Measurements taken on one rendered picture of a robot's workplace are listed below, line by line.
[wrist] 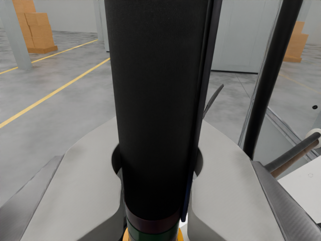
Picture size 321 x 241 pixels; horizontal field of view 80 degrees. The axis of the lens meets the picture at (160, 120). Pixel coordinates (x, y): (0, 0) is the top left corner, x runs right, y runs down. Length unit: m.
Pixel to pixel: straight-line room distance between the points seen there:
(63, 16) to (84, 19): 1.36
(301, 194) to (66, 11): 14.18
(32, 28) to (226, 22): 6.22
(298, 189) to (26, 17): 8.28
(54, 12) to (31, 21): 6.53
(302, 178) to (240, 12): 5.23
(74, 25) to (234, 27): 10.59
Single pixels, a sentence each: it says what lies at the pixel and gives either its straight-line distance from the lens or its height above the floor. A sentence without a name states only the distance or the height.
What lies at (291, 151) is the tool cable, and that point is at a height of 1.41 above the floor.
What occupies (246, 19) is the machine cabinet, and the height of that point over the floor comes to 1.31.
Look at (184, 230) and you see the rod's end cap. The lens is 0.19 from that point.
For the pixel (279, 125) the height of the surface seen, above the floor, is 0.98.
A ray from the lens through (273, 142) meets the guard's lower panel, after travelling 1.37.
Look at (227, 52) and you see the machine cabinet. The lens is 5.69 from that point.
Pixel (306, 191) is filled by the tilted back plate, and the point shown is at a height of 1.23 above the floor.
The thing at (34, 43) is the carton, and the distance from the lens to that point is 8.43.
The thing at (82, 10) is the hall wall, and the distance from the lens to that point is 13.78.
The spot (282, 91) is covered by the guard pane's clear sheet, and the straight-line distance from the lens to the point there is 1.35.
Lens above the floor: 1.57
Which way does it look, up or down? 31 degrees down
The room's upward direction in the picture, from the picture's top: 2 degrees clockwise
